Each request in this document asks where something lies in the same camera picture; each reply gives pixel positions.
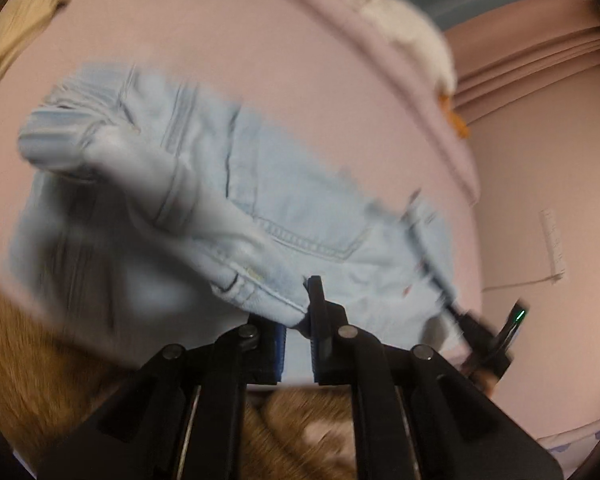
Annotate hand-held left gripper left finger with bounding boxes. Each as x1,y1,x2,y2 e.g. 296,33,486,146
40,312,286,480

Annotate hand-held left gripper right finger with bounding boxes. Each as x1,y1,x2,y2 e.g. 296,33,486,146
305,276,564,480

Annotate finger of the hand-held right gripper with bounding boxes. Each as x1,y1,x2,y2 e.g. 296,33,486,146
402,191,463,318

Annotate light blue denim pants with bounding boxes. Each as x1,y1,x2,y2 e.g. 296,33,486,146
7,62,468,361

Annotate pink comforter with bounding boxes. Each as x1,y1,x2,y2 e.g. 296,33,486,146
257,0,481,207

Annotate white goose plush toy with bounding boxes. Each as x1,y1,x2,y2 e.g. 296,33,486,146
321,0,472,139

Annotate pink bed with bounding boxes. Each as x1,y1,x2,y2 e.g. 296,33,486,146
0,0,487,393

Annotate brown shaggy rug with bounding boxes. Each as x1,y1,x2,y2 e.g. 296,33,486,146
0,280,362,480

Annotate beige cloth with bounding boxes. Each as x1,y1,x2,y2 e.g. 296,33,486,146
0,0,74,94

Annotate white wall socket strip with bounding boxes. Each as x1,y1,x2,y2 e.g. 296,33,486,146
538,207,567,284

